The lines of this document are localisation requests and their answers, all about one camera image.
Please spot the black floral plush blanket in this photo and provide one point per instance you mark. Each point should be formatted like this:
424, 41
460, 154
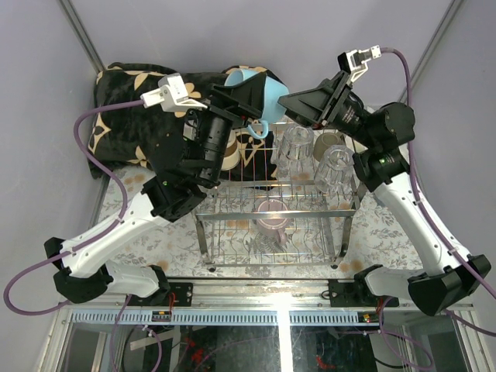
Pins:
122, 137

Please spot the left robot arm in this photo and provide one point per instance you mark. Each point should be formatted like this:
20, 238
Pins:
84, 263

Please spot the clear glass tumbler front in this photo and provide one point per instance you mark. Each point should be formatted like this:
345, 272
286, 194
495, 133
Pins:
335, 169

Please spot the pink mug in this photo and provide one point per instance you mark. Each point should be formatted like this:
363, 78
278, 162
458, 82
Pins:
274, 227

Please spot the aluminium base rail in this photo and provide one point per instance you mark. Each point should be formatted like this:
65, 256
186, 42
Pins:
232, 302

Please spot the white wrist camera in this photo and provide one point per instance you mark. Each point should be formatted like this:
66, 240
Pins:
171, 95
355, 62

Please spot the stainless steel dish rack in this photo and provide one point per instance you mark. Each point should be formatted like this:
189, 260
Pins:
258, 218

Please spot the clear glass tumbler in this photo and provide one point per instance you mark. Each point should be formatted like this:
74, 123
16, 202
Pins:
335, 169
293, 155

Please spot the floral patterned table mat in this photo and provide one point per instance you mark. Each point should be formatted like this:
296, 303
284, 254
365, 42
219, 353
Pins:
376, 238

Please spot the olive beige mug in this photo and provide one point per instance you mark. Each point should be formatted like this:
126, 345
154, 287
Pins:
325, 141

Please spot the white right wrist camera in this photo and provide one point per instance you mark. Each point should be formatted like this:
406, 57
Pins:
355, 62

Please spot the aluminium frame post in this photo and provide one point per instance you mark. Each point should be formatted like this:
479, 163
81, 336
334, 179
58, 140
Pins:
441, 31
70, 12

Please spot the light blue mug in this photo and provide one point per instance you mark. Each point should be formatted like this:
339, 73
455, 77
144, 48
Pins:
272, 111

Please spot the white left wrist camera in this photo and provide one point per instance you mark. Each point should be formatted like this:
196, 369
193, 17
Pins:
171, 95

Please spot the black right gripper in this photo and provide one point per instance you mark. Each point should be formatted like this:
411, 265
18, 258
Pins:
320, 105

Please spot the right aluminium frame post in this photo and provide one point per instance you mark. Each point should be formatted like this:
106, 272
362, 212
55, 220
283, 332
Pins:
441, 31

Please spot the left aluminium frame post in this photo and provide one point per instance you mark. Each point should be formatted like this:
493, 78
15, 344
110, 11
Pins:
70, 12

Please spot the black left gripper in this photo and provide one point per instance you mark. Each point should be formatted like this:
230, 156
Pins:
246, 97

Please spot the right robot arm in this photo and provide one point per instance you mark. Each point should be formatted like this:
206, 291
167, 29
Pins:
449, 271

